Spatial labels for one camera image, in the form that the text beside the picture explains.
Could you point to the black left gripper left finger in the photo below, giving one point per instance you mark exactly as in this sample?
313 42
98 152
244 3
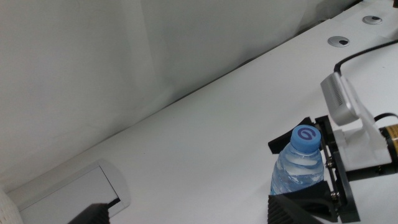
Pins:
96 216

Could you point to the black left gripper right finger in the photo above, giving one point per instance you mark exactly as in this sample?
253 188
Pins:
283 214

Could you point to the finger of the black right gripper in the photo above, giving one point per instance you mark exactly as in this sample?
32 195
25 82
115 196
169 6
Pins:
283 140
317 199

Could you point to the clear water bottle blue cap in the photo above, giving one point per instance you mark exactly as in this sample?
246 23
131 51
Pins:
298 168

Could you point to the white wrist camera with mount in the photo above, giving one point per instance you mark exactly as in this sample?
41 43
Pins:
360 149

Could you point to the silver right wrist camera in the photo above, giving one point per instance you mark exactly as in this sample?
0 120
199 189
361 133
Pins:
339 102

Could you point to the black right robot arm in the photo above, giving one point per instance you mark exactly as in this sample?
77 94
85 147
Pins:
391 146

